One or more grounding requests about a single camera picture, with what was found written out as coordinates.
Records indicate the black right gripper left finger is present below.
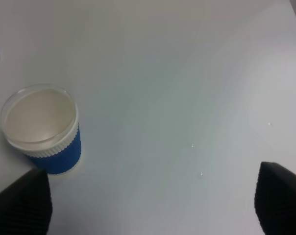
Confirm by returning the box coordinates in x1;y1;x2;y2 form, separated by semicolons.
0;169;52;235

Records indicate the white cup with blue sleeve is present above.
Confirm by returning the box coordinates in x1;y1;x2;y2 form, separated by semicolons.
0;84;81;175

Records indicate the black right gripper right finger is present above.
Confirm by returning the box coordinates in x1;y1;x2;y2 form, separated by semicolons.
254;162;296;235

